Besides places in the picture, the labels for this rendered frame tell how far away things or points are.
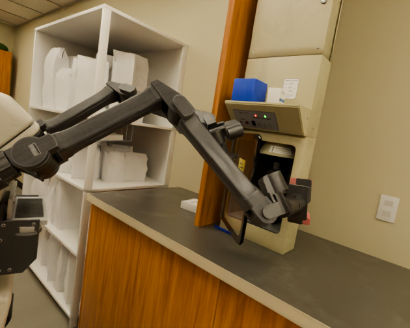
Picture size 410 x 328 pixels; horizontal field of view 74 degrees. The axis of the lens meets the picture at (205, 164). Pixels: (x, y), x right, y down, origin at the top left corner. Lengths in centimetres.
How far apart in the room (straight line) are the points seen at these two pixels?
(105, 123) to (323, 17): 85
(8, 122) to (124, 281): 89
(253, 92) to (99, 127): 60
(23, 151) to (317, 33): 101
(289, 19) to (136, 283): 130
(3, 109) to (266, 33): 97
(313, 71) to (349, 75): 44
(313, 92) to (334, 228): 72
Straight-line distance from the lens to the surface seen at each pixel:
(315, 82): 112
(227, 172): 74
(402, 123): 147
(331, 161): 150
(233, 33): 129
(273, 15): 129
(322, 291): 100
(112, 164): 198
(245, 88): 112
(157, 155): 226
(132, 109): 78
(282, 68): 119
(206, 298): 108
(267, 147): 118
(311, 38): 118
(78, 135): 76
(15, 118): 91
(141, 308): 140
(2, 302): 107
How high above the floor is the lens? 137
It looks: 7 degrees down
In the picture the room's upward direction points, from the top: 9 degrees clockwise
